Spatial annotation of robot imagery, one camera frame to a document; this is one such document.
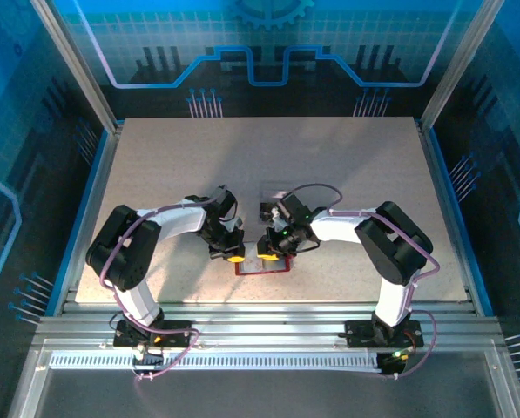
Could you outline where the aluminium table side rail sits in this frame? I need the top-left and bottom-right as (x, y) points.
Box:
(415, 121), (485, 317)
(52, 121), (125, 317)

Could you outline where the small black control box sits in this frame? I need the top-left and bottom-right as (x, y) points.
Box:
(131, 343), (165, 369)
(375, 347), (415, 378)

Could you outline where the aluminium rail beam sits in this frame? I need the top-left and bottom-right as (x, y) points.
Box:
(32, 300), (507, 354)

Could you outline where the aluminium upright post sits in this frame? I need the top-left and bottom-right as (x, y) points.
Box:
(417, 0), (508, 134)
(29, 0), (124, 134)

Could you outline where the red leather card holder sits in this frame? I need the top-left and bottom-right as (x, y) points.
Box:
(234, 242), (294, 276)

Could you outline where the white slotted cable duct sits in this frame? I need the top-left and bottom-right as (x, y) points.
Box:
(48, 351), (383, 374)

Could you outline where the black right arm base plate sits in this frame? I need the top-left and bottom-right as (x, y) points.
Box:
(344, 320), (425, 349)

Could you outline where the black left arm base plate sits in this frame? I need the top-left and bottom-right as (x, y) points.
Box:
(113, 320), (194, 348)

